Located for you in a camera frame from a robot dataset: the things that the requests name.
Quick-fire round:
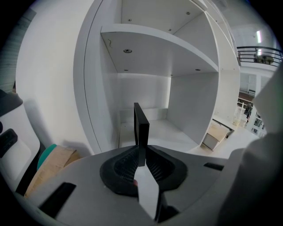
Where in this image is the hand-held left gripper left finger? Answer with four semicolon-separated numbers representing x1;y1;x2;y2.
13;145;155;226

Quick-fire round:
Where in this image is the paper hang tag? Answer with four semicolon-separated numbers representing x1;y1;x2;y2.
134;164;160;220

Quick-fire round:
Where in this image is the black balcony railing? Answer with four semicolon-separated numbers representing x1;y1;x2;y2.
236;45;283;67

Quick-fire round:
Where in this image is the beige flat box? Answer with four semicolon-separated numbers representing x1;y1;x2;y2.
202;125;230;152

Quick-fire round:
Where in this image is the white black service robot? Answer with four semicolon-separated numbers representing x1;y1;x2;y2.
0;89;40;195

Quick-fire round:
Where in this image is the clear plastic cup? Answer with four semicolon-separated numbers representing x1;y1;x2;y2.
232;108;241;126

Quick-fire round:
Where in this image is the brown cardboard box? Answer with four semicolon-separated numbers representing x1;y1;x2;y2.
24;145;82;197

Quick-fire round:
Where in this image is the teal round object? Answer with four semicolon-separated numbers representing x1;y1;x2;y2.
37;143;57;170

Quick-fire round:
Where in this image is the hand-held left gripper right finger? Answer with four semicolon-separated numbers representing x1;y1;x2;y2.
145;144;232;224

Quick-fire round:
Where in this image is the white shelf desk unit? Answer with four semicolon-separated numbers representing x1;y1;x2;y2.
73;0;269;159

